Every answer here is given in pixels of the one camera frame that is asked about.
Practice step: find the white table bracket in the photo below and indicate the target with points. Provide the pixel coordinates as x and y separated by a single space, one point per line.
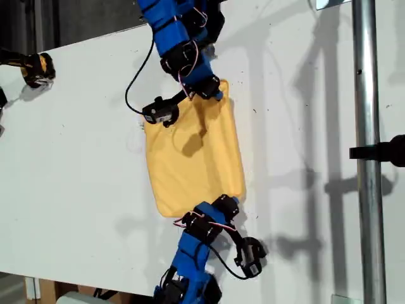
31 288

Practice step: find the black camera stalk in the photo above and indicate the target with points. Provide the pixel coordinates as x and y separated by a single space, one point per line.
180 96
235 237

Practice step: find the brown cardboard box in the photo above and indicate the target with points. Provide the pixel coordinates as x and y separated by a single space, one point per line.
47 291

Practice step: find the black clamp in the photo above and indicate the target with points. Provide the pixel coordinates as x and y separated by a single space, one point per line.
389 150

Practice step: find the black camera box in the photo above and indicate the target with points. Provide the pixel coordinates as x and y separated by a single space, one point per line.
158 112
253 264

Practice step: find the yellow towel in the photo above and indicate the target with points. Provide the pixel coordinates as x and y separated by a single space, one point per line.
196 171

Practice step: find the steel post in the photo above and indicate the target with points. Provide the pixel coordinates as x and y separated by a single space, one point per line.
367 95

